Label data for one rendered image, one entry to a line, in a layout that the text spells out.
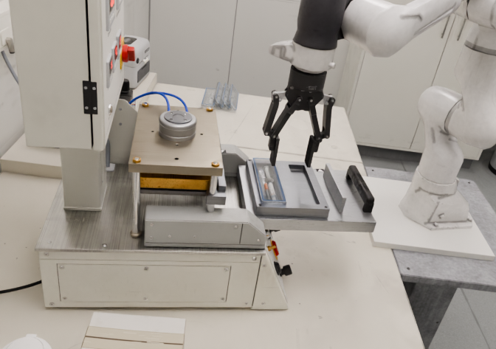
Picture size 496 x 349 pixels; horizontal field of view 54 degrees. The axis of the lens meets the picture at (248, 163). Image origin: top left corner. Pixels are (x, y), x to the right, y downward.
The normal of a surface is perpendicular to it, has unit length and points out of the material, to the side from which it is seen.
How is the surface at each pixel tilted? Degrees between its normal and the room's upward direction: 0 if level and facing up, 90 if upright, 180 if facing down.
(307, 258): 0
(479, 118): 67
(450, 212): 89
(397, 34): 88
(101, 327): 2
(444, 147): 33
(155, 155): 0
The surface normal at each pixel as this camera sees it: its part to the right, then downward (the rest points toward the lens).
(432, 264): 0.13, -0.85
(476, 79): -0.46, 0.37
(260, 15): -0.04, 0.51
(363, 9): -0.71, -0.27
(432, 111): -0.85, 0.13
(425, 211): -0.65, 0.20
